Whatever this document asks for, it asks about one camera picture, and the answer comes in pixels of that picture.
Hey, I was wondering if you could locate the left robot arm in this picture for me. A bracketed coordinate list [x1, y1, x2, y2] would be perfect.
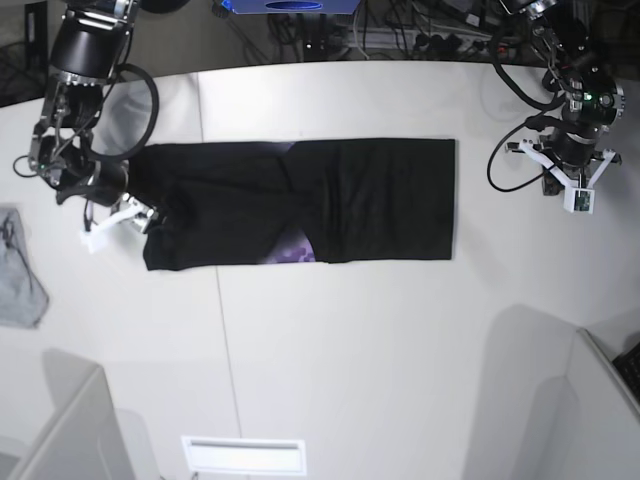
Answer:
[488, 1, 626, 213]

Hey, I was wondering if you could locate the black T-shirt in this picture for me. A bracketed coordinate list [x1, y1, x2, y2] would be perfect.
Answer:
[129, 138, 456, 271]

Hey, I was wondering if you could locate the white power strip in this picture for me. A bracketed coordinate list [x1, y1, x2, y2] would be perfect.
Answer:
[328, 25, 491, 61]

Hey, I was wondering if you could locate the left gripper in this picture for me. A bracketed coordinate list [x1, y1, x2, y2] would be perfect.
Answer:
[505, 129, 622, 214]

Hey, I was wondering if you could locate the black keyboard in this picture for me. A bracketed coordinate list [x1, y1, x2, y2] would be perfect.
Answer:
[613, 344, 640, 401]

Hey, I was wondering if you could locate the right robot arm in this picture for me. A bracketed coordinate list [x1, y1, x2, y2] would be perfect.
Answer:
[22, 1, 160, 252]

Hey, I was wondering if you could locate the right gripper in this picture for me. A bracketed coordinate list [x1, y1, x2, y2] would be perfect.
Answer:
[54, 161, 159, 253]

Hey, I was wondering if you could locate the blue box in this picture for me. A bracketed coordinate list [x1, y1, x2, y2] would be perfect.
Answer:
[211, 0, 360, 18]

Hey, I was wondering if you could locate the grey cloth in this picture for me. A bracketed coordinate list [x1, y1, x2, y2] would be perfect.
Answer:
[1, 206, 49, 329]

